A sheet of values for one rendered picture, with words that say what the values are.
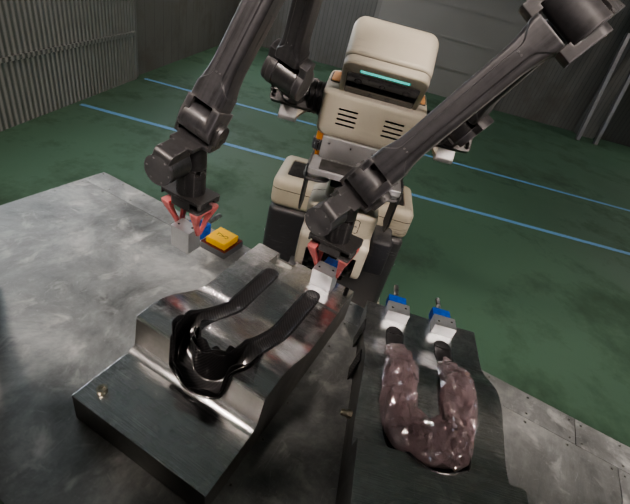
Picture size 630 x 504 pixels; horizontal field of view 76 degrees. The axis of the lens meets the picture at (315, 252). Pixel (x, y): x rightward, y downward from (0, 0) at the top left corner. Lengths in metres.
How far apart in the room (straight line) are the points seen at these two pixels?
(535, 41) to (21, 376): 0.96
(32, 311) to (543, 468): 1.03
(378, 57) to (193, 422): 0.84
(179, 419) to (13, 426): 0.25
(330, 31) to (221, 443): 7.73
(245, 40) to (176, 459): 0.64
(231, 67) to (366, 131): 0.49
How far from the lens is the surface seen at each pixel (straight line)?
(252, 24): 0.74
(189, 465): 0.67
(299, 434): 0.78
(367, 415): 0.74
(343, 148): 1.12
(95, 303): 0.96
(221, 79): 0.74
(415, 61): 1.04
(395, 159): 0.72
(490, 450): 0.81
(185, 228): 0.89
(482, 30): 8.14
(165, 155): 0.74
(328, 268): 0.89
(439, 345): 0.95
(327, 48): 8.13
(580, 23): 0.73
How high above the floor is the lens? 1.46
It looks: 35 degrees down
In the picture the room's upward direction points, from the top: 15 degrees clockwise
